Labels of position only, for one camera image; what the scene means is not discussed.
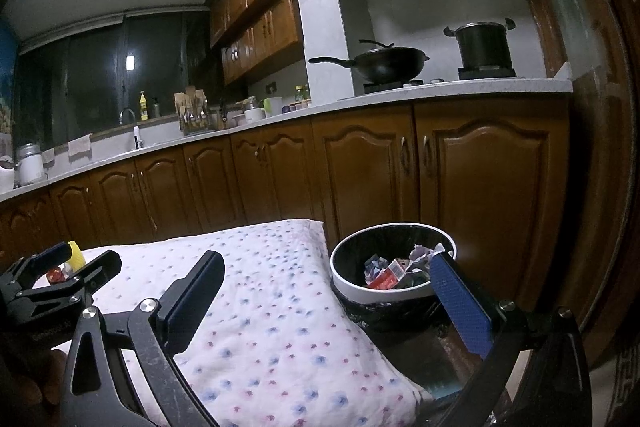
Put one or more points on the white rounded appliance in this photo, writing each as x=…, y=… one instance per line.
x=5, y=174

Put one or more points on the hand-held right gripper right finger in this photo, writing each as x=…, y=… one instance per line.
x=462, y=302

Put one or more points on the wall socket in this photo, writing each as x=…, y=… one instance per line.
x=271, y=86

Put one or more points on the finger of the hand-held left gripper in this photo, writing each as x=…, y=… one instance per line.
x=47, y=257
x=95, y=272

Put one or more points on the blue wall poster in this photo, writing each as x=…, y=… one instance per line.
x=5, y=107

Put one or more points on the black gas stove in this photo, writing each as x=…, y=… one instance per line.
x=487, y=74

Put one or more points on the black trash bin white rim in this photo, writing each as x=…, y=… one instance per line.
x=360, y=247

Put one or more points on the white canister with metal lid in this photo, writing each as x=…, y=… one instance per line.
x=30, y=164

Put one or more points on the metal utensil rack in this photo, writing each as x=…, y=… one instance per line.
x=192, y=114

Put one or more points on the light green cup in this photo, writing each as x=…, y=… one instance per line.
x=272, y=105

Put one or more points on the pale dish cloth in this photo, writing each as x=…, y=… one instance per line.
x=80, y=145
x=48, y=155

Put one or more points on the black stock pot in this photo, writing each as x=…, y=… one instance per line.
x=482, y=47

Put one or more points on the brown wooden base cabinets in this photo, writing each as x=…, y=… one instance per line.
x=370, y=167

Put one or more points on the crumpled printed wrapper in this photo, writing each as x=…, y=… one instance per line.
x=372, y=266

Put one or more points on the red snack packet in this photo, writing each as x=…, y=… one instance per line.
x=384, y=278

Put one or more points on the person's left hand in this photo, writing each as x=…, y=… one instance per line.
x=30, y=382

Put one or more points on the yellow dish soap bottle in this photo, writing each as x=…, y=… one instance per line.
x=144, y=106

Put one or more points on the dark kitchen window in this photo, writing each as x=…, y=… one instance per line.
x=90, y=72

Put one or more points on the green cap seasoning bottle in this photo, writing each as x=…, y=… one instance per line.
x=300, y=94

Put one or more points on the black wok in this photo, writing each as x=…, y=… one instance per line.
x=390, y=64

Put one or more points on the wooden glass door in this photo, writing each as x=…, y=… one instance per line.
x=600, y=107

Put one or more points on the white bowl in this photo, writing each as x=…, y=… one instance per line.
x=255, y=115

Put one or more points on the small red label bottle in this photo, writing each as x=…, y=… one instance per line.
x=56, y=276

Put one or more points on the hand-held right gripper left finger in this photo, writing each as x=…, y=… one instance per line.
x=192, y=302

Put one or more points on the chrome kitchen faucet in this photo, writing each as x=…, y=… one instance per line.
x=137, y=137

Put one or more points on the floral dotted white blanket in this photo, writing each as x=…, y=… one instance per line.
x=280, y=317

